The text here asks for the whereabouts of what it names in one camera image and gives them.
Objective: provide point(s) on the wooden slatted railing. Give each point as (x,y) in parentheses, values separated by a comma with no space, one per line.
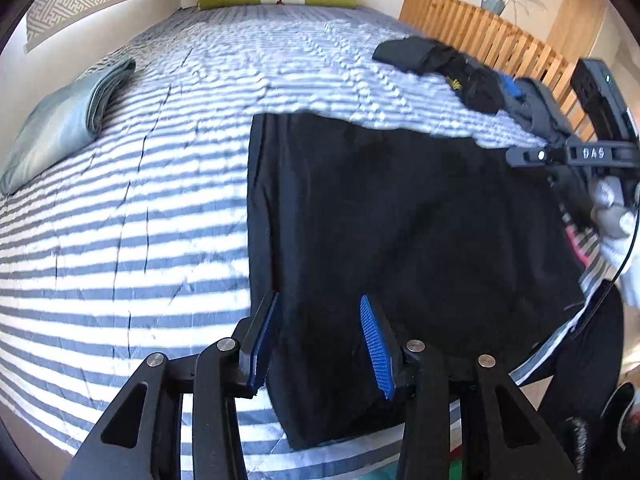
(475,30)

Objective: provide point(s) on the black white sneaker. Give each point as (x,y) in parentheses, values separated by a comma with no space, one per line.
(625,415)

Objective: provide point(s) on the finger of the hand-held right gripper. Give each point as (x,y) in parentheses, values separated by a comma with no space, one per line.
(530,156)

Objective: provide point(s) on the light wooden door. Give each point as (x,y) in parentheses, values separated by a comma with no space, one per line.
(575,25)

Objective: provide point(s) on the blue white striped bed quilt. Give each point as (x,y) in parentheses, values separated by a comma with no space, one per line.
(150,210)

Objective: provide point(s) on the black garment with yellow print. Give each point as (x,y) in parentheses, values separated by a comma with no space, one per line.
(450,67)

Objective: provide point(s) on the black pants with pink trim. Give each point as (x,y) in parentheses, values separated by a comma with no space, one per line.
(400,235)

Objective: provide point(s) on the folded light blue jeans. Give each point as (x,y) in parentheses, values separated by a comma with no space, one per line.
(55,120)

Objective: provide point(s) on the person's black trouser leg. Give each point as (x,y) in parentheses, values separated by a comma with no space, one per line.
(585,355)

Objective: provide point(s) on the bright blue shirt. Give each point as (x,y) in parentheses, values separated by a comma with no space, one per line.
(511,87)

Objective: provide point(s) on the person's right hand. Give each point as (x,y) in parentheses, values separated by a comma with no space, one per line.
(617,225)

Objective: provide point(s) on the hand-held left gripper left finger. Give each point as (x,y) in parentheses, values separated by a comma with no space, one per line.
(260,340)

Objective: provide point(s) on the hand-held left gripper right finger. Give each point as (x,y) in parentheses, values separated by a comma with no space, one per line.
(377,350)

